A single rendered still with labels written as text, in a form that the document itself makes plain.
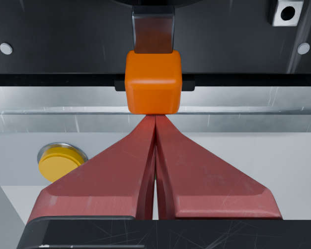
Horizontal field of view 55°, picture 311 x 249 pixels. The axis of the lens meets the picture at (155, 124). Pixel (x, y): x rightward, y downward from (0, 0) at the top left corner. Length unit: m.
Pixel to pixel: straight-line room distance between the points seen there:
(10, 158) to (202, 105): 0.18
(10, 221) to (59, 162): 1.94
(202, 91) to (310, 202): 0.35
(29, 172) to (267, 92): 0.23
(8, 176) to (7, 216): 1.85
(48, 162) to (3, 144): 0.04
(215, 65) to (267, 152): 0.24
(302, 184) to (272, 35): 0.32
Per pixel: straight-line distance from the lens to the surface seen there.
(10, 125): 0.28
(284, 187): 0.50
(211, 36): 0.21
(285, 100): 0.26
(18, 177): 0.32
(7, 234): 2.34
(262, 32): 0.22
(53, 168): 0.29
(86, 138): 0.27
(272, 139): 0.42
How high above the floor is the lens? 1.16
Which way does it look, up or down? 53 degrees down
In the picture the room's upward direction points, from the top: 180 degrees counter-clockwise
